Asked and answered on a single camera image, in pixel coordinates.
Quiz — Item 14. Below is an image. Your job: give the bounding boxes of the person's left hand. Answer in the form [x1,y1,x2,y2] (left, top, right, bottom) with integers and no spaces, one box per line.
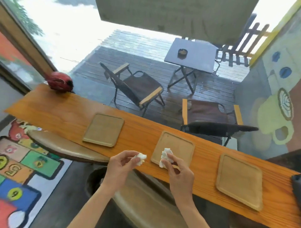
[101,150,141,194]

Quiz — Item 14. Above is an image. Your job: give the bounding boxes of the person's right hand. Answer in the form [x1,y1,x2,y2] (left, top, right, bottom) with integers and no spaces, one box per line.
[162,153,195,204]

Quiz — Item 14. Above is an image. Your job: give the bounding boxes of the small tissue ball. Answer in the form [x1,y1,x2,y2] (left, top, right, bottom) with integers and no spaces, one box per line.
[134,153,147,167]

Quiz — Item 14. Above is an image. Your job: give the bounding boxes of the tissue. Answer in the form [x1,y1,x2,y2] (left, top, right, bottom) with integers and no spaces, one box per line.
[159,148,174,169]

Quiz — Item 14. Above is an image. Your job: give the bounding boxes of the square wooden tray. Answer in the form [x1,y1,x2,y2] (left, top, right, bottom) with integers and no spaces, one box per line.
[82,113,125,148]
[216,153,264,212]
[150,131,196,168]

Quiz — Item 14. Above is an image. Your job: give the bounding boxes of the person's left forearm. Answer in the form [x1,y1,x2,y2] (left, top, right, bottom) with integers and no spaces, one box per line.
[67,185,116,228]

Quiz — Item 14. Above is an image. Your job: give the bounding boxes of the round trash bin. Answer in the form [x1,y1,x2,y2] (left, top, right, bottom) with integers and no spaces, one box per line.
[84,164,113,199]

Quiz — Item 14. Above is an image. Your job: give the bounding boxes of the tan leather chair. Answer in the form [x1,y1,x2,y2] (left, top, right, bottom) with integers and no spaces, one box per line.
[112,168,188,228]
[27,128,110,164]

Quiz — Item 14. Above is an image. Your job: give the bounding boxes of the dark folding chair wooden armrests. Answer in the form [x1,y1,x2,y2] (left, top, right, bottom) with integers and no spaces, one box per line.
[180,98,259,147]
[99,62,166,117]

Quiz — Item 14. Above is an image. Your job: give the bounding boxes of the grey outdoor mat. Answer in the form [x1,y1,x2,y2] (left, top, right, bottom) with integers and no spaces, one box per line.
[70,74,116,106]

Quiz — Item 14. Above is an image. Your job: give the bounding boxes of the colourful hopscotch rug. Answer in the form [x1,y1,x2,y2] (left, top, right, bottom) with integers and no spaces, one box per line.
[0,118,73,228]

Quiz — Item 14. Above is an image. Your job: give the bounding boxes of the red helmet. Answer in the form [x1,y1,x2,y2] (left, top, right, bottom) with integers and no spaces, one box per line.
[46,71,74,93]

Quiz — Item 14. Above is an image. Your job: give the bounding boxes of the black backpack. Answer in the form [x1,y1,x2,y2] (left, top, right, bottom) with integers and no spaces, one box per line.
[291,174,301,205]

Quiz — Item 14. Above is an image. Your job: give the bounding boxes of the grey folding outdoor table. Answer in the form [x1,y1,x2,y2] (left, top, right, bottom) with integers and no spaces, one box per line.
[164,37,220,94]

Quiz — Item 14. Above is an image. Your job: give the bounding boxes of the wooden picket fence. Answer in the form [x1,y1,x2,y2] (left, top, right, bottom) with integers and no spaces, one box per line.
[215,22,271,67]

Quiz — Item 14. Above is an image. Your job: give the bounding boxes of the beige hanging sign board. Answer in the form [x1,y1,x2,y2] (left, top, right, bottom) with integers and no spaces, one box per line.
[95,0,259,45]

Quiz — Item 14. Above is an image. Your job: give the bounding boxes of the wooden window frame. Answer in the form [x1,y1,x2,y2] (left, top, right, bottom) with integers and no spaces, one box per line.
[0,0,58,94]

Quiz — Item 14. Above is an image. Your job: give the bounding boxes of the yellow corner post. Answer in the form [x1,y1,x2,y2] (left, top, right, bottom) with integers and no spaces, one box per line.
[249,0,301,67]

